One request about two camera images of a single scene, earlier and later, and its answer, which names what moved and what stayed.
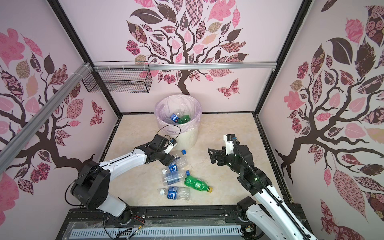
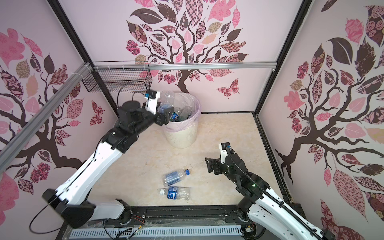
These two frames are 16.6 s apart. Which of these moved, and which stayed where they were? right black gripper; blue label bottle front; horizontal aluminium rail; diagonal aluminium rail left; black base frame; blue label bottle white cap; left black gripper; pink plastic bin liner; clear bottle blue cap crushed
Moved: clear bottle blue cap crushed; blue label bottle white cap; right black gripper; left black gripper
Stayed: horizontal aluminium rail; diagonal aluminium rail left; pink plastic bin liner; blue label bottle front; black base frame
